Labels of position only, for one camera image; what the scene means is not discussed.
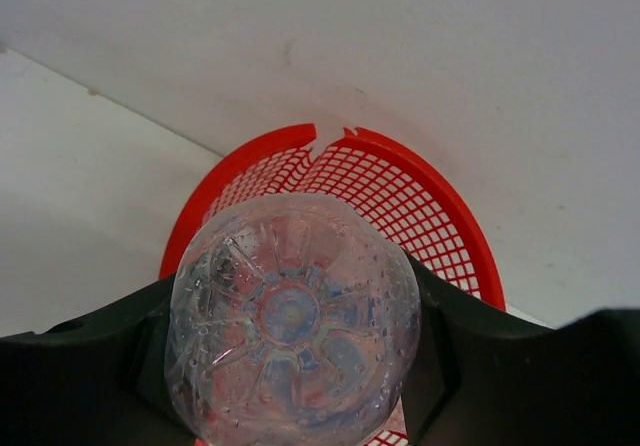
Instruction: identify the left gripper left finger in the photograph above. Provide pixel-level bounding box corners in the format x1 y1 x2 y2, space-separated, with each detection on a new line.
1 276 196 445

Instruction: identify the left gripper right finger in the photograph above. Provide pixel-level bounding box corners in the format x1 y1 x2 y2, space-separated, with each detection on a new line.
402 263 639 445

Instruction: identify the red mesh plastic bin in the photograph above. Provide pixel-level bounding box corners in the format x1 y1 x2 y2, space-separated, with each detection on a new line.
158 123 507 446

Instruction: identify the blue-label plastic bottle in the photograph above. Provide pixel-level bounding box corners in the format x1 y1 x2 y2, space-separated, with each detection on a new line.
164 193 421 445

